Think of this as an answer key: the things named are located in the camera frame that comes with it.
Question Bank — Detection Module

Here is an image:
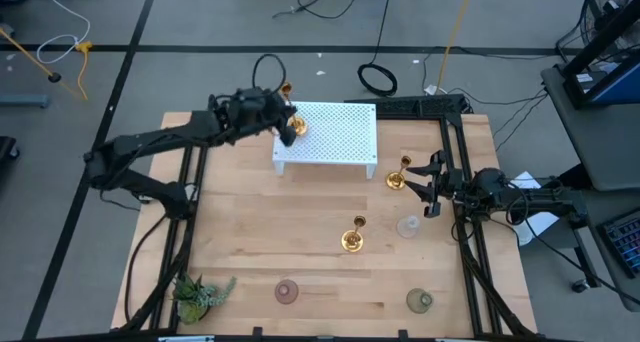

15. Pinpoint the grey side table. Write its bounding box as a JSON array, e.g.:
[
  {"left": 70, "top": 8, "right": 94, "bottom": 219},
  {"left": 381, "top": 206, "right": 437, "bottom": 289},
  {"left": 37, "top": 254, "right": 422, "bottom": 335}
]
[{"left": 541, "top": 64, "right": 640, "bottom": 193}]

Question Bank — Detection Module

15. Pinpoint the white floor cable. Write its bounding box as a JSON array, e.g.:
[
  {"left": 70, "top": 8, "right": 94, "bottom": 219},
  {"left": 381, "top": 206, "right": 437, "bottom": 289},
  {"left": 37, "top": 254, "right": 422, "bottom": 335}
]
[{"left": 35, "top": 0, "right": 92, "bottom": 66}]

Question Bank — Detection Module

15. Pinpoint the tall gold candlestick holder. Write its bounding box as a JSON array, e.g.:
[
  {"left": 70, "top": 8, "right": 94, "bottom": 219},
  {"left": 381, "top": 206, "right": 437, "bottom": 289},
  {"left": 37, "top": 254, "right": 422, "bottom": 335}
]
[{"left": 341, "top": 215, "right": 367, "bottom": 254}]

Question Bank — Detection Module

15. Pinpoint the black arm base cable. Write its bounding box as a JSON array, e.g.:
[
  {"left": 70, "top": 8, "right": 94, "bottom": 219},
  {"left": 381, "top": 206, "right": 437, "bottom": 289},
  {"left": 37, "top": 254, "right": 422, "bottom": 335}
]
[{"left": 123, "top": 214, "right": 169, "bottom": 326}]

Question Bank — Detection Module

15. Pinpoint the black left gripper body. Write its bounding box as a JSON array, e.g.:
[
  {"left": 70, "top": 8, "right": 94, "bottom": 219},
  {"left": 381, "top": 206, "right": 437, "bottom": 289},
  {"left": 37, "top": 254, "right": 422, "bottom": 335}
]
[{"left": 219, "top": 87, "right": 284, "bottom": 136}]

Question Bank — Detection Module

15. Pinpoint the yellow plug cable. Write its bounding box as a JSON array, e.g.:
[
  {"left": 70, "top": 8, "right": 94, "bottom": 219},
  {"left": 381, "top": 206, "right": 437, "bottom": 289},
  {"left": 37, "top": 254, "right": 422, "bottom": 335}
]
[{"left": 73, "top": 40, "right": 95, "bottom": 102}]

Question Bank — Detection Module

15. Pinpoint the long yellow cable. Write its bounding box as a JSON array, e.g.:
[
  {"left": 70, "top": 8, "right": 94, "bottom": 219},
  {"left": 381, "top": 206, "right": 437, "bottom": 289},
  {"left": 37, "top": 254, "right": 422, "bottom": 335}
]
[{"left": 435, "top": 0, "right": 476, "bottom": 94}]

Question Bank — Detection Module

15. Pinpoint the green glass candle holder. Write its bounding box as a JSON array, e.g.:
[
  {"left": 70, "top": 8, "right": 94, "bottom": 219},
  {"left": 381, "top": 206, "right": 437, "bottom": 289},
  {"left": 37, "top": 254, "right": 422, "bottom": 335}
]
[{"left": 405, "top": 287, "right": 435, "bottom": 315}]

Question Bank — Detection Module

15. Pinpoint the black chair base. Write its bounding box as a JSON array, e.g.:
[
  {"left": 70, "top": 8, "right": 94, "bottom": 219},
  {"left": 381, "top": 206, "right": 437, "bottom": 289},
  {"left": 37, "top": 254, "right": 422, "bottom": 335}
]
[{"left": 0, "top": 135, "right": 21, "bottom": 162}]

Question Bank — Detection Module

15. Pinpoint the pink glass candle holder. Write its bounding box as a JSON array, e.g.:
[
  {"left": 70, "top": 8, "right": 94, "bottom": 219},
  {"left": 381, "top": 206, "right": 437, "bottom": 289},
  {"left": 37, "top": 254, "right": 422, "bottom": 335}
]
[{"left": 274, "top": 279, "right": 300, "bottom": 305}]

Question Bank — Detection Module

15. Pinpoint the grey desk foot bar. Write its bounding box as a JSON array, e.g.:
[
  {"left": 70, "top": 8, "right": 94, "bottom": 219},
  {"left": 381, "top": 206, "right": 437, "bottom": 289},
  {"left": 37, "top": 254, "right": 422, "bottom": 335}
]
[{"left": 0, "top": 94, "right": 51, "bottom": 109}]

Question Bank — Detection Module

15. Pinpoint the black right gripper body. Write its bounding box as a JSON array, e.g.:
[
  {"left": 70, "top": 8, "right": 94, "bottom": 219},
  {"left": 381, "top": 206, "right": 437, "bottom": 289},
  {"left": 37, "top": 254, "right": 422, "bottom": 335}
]
[{"left": 424, "top": 150, "right": 466, "bottom": 218}]

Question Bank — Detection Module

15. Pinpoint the white perforated shelf riser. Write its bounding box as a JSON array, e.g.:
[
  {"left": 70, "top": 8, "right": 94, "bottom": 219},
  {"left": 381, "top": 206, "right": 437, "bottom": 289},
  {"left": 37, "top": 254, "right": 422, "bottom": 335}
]
[{"left": 271, "top": 100, "right": 379, "bottom": 180}]

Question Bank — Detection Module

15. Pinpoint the potted green succulent plant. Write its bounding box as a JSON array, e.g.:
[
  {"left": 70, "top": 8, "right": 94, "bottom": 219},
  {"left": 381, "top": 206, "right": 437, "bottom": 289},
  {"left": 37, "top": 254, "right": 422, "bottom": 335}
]
[{"left": 171, "top": 273, "right": 238, "bottom": 326}]

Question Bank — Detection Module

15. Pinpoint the yellow pole black knob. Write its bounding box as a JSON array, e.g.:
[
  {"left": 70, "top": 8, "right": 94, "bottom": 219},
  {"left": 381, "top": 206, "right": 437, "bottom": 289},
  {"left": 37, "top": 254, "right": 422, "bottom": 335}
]
[{"left": 0, "top": 27, "right": 89, "bottom": 101}]

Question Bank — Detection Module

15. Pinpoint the keyboard with coloured keys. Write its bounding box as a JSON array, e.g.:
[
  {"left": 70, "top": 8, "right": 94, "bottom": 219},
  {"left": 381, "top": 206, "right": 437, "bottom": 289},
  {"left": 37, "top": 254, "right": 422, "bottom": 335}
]
[{"left": 596, "top": 209, "right": 640, "bottom": 279}]

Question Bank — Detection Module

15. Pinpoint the medium gold candlestick holder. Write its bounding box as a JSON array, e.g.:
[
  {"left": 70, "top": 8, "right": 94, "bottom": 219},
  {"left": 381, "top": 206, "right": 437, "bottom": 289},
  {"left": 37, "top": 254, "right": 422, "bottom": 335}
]
[{"left": 279, "top": 81, "right": 308, "bottom": 137}]

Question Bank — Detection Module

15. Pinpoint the black floor fan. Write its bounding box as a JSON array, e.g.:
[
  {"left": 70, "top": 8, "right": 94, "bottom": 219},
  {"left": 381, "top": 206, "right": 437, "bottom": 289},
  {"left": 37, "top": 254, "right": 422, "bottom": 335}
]
[{"left": 579, "top": 0, "right": 640, "bottom": 53}]

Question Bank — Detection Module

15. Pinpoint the short gold candlestick holder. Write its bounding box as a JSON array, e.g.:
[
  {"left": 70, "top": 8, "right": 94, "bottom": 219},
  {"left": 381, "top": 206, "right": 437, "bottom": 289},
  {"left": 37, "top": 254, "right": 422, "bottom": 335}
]
[{"left": 385, "top": 155, "right": 413, "bottom": 191}]

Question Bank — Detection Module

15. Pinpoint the black looped floor cable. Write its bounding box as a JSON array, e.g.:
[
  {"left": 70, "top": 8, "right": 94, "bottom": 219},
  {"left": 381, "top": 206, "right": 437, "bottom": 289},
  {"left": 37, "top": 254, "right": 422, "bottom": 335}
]
[{"left": 272, "top": 0, "right": 367, "bottom": 21}]

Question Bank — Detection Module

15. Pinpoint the white paper sheet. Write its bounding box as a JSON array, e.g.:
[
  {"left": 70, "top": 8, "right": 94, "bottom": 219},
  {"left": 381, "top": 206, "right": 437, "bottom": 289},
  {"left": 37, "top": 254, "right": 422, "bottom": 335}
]
[{"left": 508, "top": 170, "right": 560, "bottom": 247}]

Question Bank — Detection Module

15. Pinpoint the dark grey keyboard desk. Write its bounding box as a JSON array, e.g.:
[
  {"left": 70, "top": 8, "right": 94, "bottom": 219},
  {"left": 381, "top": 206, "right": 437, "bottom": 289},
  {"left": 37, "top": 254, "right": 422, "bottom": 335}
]
[{"left": 569, "top": 189, "right": 640, "bottom": 313}]

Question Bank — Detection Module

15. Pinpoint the black aluminium table frame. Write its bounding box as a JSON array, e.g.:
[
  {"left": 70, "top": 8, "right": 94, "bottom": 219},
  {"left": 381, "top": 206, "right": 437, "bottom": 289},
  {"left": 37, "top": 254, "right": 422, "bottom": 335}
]
[{"left": 117, "top": 94, "right": 544, "bottom": 342}]

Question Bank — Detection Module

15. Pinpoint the clear glass candle holder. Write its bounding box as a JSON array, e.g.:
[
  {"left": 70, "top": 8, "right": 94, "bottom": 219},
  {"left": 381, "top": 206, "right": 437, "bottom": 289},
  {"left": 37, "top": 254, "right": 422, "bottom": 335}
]
[{"left": 396, "top": 214, "right": 421, "bottom": 240}]

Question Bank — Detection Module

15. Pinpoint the black perforated plate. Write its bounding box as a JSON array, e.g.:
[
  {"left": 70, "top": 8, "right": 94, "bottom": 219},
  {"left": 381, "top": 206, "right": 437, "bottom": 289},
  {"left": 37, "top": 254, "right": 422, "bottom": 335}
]
[{"left": 343, "top": 93, "right": 474, "bottom": 118}]

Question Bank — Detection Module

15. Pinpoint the black coiled cable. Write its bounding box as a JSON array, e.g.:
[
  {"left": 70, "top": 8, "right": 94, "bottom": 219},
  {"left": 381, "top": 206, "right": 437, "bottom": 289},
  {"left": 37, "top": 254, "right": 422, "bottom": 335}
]
[{"left": 356, "top": 0, "right": 399, "bottom": 98}]

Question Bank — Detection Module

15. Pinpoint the black blue equipment case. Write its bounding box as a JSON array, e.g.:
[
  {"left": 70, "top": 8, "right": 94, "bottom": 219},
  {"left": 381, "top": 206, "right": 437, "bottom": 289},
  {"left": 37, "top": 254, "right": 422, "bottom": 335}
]
[{"left": 557, "top": 49, "right": 640, "bottom": 111}]

